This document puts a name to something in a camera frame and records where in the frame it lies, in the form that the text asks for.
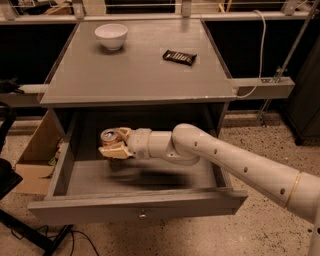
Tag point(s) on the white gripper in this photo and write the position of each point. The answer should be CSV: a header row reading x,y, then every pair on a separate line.
x,y
139,142

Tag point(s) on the orange soda can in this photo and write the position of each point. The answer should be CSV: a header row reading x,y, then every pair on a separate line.
x,y
109,137

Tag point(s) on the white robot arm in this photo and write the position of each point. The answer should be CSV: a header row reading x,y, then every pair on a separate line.
x,y
296,191

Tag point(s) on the open grey top drawer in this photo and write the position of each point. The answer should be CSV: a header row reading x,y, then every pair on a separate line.
x,y
86,188

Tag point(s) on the round metal drawer knob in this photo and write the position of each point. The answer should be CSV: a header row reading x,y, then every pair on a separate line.
x,y
142,216

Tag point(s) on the grey cabinet with glass top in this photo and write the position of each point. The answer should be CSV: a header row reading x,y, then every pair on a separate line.
x,y
91,76

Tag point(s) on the cardboard box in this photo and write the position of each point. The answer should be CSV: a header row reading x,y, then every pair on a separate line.
x,y
34,163

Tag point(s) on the white ceramic bowl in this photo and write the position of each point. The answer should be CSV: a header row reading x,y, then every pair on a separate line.
x,y
111,36

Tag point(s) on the black snack bar wrapper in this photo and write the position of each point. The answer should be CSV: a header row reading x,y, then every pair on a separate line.
x,y
179,57

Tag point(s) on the dark cabinet at right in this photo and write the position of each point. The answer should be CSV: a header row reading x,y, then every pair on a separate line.
x,y
302,110

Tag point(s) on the grey metal railing frame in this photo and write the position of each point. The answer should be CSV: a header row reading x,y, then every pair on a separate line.
x,y
40,59

